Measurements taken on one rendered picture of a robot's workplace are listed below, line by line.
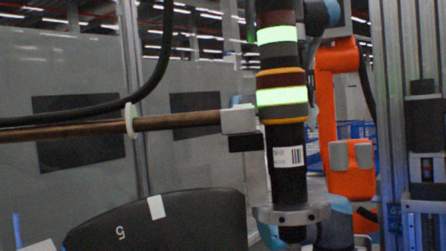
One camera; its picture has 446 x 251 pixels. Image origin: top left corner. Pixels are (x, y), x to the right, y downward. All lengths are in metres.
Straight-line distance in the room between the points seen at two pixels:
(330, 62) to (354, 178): 1.29
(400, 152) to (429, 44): 0.31
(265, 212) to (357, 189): 3.97
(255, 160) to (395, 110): 0.89
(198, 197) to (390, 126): 0.82
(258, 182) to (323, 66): 4.01
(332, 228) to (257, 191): 0.76
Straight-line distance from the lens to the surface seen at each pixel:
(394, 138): 1.19
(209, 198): 0.49
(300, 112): 0.32
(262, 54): 0.32
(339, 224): 1.08
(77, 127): 0.35
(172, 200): 0.48
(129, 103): 0.34
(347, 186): 4.26
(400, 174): 1.21
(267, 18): 0.32
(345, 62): 4.33
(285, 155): 0.32
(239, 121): 0.31
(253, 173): 0.32
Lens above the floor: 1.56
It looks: 3 degrees down
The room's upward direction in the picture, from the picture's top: 5 degrees counter-clockwise
